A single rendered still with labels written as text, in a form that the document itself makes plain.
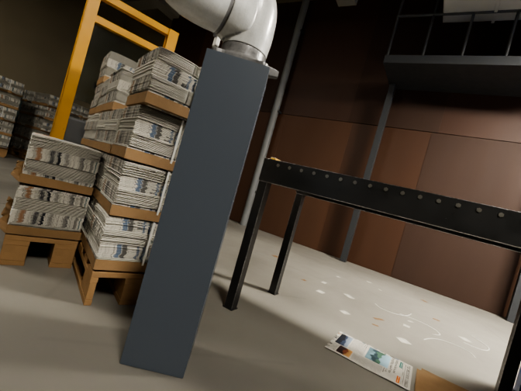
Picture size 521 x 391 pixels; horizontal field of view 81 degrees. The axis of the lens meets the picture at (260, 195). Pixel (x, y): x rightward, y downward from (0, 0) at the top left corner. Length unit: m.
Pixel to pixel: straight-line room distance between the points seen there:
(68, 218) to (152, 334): 0.86
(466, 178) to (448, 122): 0.77
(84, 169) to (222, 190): 0.92
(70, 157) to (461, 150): 4.23
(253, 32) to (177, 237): 0.68
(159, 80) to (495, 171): 4.06
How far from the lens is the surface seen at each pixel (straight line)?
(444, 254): 4.50
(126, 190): 1.33
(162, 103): 1.32
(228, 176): 0.94
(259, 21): 1.09
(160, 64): 1.35
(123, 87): 1.92
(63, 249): 1.79
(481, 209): 1.36
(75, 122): 3.13
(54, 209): 1.73
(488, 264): 4.54
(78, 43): 3.07
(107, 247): 1.39
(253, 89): 0.99
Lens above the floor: 0.62
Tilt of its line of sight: 1 degrees down
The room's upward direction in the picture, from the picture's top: 16 degrees clockwise
